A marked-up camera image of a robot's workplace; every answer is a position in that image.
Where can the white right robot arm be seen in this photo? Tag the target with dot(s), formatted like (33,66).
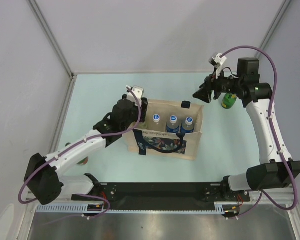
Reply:
(277,169)

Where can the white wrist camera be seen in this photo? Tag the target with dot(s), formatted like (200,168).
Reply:
(217,61)
(136,90)

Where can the green bottle red label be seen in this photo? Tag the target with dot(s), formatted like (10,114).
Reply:
(83,161)

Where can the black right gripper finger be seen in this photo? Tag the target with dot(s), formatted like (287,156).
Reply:
(207,84)
(204,95)

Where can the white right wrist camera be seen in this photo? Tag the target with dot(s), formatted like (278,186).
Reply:
(217,61)

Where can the beige canvas tote bag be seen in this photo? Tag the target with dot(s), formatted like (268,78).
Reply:
(147,141)

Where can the Pocari Sweat bottle labelled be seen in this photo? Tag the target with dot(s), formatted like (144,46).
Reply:
(187,126)

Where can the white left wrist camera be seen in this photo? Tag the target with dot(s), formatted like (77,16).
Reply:
(136,90)

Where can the green Perrier bottle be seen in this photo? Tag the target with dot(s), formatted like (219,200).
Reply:
(229,100)

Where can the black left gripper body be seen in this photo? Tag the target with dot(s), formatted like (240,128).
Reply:
(134,116)

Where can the Pocari Sweat bottle clear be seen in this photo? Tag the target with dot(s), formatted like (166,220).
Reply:
(156,120)

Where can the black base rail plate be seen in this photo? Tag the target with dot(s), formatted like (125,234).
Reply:
(166,196)

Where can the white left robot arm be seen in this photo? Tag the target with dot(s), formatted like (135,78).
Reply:
(44,174)

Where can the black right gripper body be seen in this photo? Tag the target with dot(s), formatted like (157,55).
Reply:
(223,84)

